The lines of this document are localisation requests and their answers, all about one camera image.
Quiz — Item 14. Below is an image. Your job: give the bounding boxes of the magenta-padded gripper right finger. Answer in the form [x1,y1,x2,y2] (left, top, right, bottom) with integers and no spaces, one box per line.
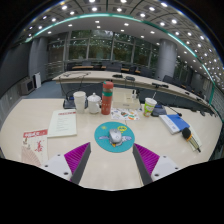
[132,142,180,186]

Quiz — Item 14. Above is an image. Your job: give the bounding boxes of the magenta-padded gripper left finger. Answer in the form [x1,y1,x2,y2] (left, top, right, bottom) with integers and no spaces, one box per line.
[39,142,92,185]

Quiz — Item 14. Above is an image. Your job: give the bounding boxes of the silver computer mouse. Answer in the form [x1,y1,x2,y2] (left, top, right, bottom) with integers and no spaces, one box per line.
[108,128,124,146]

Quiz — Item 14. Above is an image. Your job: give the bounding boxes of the round teal cartoon mouse pad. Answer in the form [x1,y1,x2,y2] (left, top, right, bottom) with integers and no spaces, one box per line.
[93,121,136,154]

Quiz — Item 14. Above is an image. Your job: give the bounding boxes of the white booklet with red title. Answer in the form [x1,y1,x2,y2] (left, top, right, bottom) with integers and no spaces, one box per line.
[46,108,78,139]

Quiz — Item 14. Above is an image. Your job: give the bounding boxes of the red and white magazine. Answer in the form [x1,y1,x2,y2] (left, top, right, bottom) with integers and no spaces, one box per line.
[20,128,50,168]

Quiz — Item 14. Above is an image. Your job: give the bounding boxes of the blue and white book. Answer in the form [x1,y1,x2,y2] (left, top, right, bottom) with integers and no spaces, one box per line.
[158,113,191,135]

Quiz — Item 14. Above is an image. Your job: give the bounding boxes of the black and yellow microphone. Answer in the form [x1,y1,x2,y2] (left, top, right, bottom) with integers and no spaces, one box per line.
[181,127,202,154]

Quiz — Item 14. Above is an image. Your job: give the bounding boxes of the colourful sticker sheet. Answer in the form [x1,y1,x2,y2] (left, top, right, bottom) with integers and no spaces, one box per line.
[110,107,141,122]

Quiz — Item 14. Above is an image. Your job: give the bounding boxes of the black conference microphone base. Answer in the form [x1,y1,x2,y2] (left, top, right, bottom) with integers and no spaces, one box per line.
[62,96,89,110]
[151,104,183,118]

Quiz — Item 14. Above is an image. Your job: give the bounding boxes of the green paper cup with straw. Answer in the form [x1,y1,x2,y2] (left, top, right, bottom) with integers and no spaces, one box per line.
[143,91,158,118]

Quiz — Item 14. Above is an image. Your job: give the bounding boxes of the stack of white paper cups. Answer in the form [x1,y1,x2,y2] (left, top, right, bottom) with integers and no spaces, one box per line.
[72,90,87,114]

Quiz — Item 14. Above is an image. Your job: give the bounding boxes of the white lidded ceramic mug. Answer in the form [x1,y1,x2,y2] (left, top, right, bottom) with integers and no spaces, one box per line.
[86,92,102,115]

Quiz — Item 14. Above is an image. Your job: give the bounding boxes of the white open organizer box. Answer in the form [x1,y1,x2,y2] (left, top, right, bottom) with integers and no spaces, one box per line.
[111,87,141,111]

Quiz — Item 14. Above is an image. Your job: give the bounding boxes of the red bottle with green band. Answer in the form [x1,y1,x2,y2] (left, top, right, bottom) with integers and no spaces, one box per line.
[100,80,115,116]

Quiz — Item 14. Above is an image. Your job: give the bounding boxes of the long curved conference desk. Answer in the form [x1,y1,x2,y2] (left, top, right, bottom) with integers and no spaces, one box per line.
[51,70,214,108]

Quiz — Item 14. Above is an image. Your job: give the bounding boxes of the white standing panel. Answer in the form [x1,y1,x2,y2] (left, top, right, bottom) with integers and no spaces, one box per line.
[32,72,42,89]

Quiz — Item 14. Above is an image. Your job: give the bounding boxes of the grey floor cabinet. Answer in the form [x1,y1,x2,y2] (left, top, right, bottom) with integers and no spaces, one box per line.
[19,78,36,96]

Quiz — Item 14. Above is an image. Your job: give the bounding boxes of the group of dark office chairs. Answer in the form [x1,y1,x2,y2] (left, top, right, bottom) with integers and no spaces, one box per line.
[66,59,208,98]

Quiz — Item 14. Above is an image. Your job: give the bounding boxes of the group of ceiling lights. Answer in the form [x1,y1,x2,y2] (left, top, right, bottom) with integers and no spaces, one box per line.
[23,0,224,88]

